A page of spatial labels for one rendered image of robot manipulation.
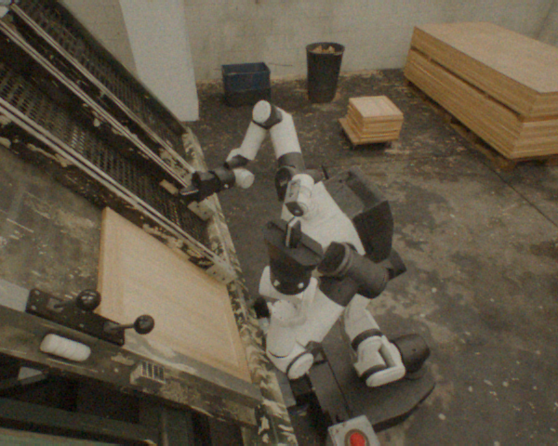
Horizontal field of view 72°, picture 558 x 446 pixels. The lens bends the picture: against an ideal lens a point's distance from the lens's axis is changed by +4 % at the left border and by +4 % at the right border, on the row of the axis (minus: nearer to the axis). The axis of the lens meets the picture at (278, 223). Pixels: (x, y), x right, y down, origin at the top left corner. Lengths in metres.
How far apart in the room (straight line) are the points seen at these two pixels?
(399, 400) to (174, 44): 4.01
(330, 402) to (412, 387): 0.43
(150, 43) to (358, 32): 3.20
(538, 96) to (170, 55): 3.63
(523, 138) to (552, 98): 0.38
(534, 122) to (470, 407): 2.74
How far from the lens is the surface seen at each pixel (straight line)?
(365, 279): 0.98
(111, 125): 1.57
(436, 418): 2.35
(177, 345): 1.05
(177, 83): 4.81
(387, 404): 2.11
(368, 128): 4.15
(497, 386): 2.57
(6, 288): 0.79
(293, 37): 6.23
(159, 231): 1.28
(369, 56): 6.66
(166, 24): 4.65
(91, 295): 0.70
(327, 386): 2.08
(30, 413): 0.83
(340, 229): 1.05
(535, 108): 4.17
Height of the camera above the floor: 2.04
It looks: 40 degrees down
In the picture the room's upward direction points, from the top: straight up
